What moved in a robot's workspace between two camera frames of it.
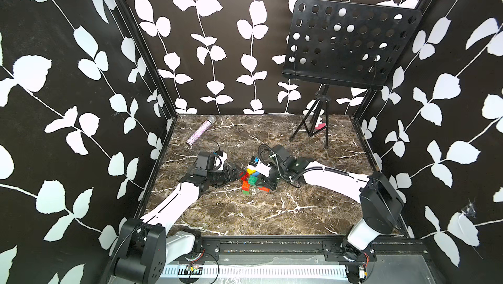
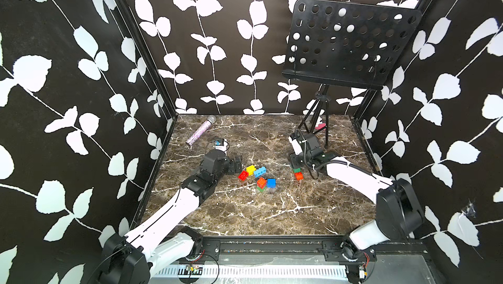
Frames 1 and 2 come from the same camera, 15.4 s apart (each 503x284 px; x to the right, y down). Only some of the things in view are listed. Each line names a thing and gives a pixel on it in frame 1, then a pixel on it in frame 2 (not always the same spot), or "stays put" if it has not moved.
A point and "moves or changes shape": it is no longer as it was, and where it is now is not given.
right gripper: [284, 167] → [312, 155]
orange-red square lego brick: [245, 186] moves or changes shape
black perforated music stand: [342, 44] stays put
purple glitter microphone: [201, 129] stays put
